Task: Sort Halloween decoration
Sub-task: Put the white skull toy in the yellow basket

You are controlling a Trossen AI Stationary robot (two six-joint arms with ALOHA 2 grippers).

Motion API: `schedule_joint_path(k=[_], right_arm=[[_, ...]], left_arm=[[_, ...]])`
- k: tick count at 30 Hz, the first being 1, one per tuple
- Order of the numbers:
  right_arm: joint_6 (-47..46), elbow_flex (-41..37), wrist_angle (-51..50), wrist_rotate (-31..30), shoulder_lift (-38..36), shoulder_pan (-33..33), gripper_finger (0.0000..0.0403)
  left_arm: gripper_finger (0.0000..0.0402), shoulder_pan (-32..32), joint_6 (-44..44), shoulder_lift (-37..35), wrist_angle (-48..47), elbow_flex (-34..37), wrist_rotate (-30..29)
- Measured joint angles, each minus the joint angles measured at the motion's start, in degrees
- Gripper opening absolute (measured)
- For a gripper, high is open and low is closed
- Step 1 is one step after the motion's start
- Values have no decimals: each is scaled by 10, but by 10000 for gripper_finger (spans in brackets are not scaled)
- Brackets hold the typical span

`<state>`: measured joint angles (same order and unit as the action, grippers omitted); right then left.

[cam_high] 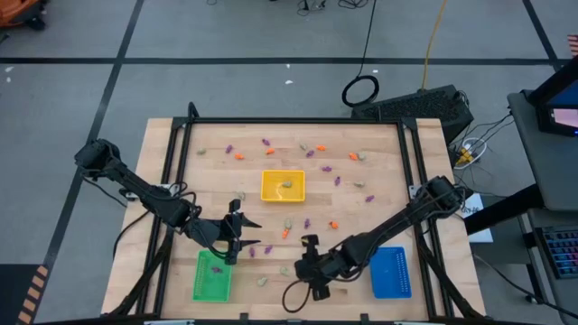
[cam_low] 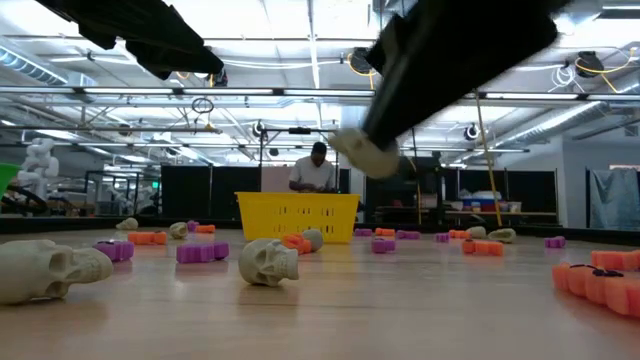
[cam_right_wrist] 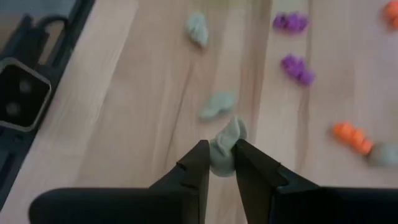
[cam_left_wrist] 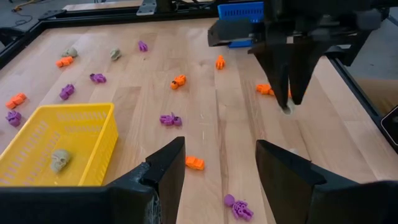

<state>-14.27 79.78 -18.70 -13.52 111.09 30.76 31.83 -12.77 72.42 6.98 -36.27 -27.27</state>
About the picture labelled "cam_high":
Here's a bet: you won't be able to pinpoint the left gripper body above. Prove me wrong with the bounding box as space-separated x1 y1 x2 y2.
187 200 245 265

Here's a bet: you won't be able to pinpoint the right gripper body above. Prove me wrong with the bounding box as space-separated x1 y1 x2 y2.
294 234 344 302

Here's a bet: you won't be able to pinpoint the yellow plastic basket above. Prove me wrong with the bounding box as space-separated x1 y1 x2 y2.
260 169 306 203

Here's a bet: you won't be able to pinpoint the green plastic basket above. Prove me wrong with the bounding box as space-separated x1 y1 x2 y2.
191 249 234 303

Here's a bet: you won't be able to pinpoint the blue plastic basket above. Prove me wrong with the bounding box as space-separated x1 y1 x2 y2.
368 246 413 300

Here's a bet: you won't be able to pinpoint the white paper sheet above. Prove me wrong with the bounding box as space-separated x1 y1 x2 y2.
459 191 494 245

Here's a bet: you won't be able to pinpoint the yellow power plugs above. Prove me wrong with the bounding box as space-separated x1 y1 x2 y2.
455 146 475 166

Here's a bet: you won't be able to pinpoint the black computer case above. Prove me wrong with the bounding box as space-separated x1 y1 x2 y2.
350 84 475 145

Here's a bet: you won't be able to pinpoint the black desk crossbar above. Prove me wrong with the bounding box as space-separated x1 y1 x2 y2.
463 182 545 236

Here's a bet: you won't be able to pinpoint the hazard striped floor mat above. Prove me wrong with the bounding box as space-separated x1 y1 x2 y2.
0 264 51 325

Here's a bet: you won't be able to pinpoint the backlit keyboard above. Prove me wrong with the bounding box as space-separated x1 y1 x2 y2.
535 224 578 280

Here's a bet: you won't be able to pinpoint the grey keyboard shelf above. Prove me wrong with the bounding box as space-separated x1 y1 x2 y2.
518 207 578 325

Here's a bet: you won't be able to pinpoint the grey side desk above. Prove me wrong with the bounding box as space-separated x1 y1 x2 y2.
507 88 578 213

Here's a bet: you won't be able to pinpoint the black computer monitor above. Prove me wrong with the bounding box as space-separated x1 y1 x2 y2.
527 56 578 137

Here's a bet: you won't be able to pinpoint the orange wheeled machine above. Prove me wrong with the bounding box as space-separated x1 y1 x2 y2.
0 0 49 32

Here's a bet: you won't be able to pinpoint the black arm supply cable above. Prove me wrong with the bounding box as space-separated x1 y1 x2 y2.
111 208 154 261

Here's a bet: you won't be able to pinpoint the black coiled cable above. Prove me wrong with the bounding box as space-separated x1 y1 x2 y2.
340 0 380 108

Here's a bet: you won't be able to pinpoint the white cable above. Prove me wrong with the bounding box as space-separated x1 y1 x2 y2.
452 136 488 171

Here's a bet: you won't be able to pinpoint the black floor cable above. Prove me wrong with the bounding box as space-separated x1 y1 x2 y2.
472 253 578 320

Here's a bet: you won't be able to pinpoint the black cable bundle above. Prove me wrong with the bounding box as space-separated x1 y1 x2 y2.
295 0 372 17

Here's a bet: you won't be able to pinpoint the yellow extension cable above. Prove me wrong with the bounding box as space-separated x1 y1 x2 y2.
419 0 449 91

